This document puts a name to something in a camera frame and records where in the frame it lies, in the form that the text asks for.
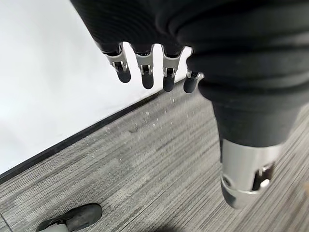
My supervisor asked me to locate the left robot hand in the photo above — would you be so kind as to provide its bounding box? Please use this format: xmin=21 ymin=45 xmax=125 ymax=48
xmin=69 ymin=0 xmax=309 ymax=210

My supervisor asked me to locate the black baseboard strip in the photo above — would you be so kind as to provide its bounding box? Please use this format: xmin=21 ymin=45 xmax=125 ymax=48
xmin=0 ymin=79 xmax=188 ymax=185

